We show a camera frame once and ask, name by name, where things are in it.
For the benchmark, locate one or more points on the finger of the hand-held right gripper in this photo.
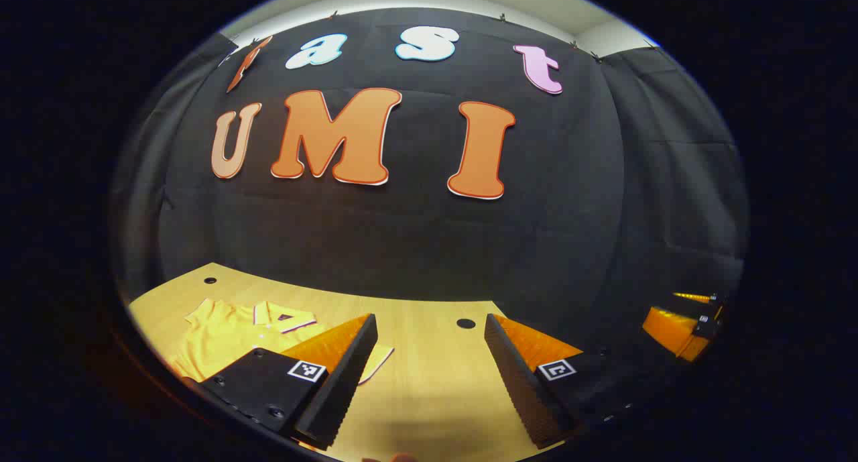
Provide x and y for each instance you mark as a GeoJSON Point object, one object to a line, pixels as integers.
{"type": "Point", "coordinates": [670, 331]}
{"type": "Point", "coordinates": [710, 301]}

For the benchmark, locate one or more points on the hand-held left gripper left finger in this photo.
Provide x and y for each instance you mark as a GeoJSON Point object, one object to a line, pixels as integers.
{"type": "Point", "coordinates": [338, 381]}

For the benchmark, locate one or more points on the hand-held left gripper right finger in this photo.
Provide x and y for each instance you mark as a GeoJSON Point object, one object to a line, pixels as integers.
{"type": "Point", "coordinates": [519, 381]}

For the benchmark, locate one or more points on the orange T-shirt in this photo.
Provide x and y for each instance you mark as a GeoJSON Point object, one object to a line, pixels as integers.
{"type": "Point", "coordinates": [221, 334]}

